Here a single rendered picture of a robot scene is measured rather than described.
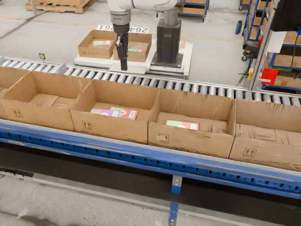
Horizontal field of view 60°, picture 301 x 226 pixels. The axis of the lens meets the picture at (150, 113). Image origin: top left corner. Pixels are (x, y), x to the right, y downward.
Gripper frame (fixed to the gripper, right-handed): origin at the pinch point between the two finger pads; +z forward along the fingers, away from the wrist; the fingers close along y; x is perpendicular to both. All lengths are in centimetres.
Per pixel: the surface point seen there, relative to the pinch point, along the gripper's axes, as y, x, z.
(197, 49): -280, 22, 117
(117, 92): -8.7, -8.5, 24.1
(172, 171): 26, 31, 41
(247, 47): -69, 65, 15
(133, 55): -86, -22, 39
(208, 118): -9, 45, 33
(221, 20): -418, 56, 115
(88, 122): 20.3, -13.2, 23.7
